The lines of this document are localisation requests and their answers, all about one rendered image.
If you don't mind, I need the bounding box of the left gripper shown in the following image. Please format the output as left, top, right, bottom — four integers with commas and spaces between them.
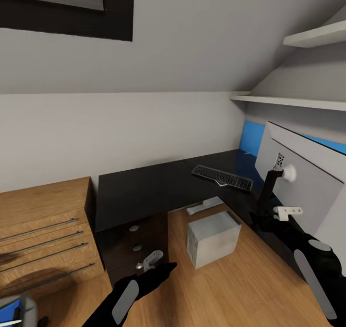
144, 262, 177, 293

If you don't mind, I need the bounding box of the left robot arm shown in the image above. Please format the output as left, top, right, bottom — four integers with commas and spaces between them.
82, 250, 177, 327

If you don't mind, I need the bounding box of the swivel chair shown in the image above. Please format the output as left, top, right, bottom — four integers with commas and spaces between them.
0, 295, 48, 327

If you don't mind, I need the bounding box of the monitor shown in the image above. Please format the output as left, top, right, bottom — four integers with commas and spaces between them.
255, 122, 346, 277

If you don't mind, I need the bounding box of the keyboard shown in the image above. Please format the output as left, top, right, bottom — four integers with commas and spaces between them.
191, 165, 254, 191

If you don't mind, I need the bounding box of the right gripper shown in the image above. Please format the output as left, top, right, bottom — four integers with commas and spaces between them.
249, 211, 295, 241

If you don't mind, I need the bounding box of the folder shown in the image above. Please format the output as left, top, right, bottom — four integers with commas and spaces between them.
0, 300, 22, 327

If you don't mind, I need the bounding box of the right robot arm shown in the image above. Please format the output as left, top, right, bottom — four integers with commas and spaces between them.
249, 206, 346, 327

